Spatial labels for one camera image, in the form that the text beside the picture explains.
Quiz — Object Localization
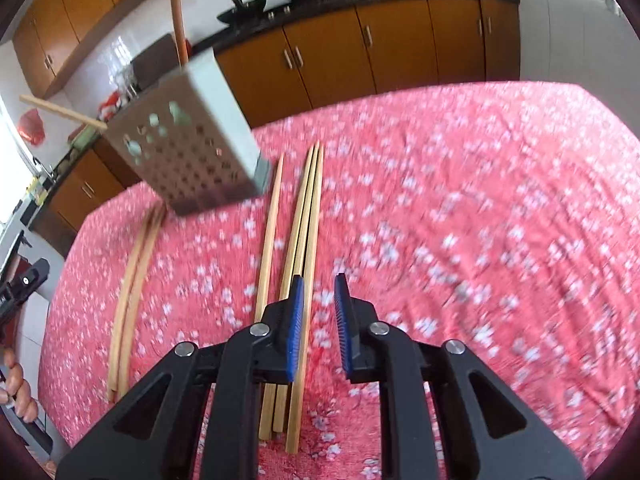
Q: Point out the bamboo chopstick group two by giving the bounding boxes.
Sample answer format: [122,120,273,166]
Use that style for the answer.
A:
[20,94,107,132]
[256,145,317,441]

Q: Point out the bamboo chopstick group three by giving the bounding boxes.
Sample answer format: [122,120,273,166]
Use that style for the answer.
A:
[106,207,155,403]
[272,143,319,434]

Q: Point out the bamboo chopstick group four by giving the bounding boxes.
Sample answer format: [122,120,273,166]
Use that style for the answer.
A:
[115,204,166,400]
[285,144,324,455]

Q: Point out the bamboo chopstick group one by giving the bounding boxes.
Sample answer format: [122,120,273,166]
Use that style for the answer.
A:
[254,155,284,323]
[169,0,189,66]

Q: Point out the lower wooden kitchen cabinets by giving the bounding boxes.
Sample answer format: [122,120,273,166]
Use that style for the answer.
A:
[29,0,522,256]

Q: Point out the person's left hand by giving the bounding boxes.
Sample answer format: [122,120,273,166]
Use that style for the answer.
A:
[1,347,38,424]

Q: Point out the yellow detergent bottle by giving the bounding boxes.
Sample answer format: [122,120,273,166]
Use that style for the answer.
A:
[28,179,48,207]

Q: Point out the red plastic bag hanging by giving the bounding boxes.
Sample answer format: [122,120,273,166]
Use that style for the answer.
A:
[16,108,46,146]

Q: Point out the green basin on counter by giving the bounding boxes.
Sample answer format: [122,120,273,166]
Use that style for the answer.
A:
[68,125,101,151]

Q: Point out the red white bag on counter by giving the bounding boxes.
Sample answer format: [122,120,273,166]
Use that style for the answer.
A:
[98,90,129,122]

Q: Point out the red floral tablecloth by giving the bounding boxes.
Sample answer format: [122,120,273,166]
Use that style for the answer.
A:
[38,82,639,479]

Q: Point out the grey perforated utensil holder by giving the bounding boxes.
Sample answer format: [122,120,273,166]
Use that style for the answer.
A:
[103,51,271,217]

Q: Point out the dark cutting board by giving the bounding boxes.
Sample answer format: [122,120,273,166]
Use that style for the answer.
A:
[131,34,179,90]

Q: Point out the black gas stove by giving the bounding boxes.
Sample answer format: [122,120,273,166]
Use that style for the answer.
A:
[260,0,322,22]

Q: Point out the upper wooden wall cabinets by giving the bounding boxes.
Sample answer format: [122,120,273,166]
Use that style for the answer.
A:
[12,0,144,98]

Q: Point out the black wok with handle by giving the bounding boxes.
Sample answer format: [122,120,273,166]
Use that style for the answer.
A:
[217,0,267,26]

